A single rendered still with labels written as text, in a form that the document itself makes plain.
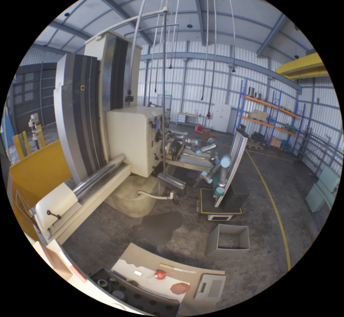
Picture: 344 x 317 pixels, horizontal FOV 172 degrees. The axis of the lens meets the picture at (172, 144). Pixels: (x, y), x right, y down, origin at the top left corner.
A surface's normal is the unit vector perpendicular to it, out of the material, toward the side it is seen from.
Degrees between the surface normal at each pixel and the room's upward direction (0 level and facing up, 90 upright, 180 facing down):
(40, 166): 90
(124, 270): 0
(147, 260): 0
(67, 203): 90
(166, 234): 0
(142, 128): 90
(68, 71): 90
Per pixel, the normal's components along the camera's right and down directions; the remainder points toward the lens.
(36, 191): 0.95, 0.20
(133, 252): 0.09, -0.91
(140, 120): -0.30, 0.36
